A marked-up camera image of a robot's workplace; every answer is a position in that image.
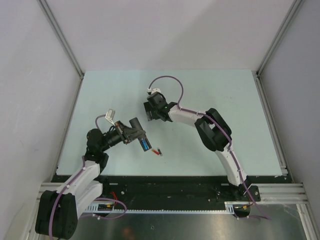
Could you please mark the grey slotted cable duct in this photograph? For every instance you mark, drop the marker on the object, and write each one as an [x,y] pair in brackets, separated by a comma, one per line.
[206,207]

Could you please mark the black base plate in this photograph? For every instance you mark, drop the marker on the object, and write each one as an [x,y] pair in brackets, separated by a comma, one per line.
[132,190]

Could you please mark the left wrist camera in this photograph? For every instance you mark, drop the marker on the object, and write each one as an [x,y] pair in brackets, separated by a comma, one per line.
[110,115]

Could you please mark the blue battery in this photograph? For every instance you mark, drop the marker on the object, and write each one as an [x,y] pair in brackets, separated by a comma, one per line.
[144,144]

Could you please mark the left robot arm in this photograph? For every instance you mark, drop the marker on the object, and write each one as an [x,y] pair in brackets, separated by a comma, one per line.
[60,209]

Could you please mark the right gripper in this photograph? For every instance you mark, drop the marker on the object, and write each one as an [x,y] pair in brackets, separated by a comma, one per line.
[148,109]

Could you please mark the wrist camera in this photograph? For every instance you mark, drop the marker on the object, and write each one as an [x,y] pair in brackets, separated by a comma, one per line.
[151,91]
[110,115]

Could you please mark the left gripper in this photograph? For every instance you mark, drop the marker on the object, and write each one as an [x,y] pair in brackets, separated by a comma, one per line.
[128,134]

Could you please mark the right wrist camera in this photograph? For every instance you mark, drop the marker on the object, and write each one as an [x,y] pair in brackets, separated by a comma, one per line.
[151,91]

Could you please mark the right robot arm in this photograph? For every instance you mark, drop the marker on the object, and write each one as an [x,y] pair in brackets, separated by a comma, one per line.
[214,133]

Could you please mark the black remote control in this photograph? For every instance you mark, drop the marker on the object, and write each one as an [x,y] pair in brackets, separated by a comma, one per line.
[141,134]

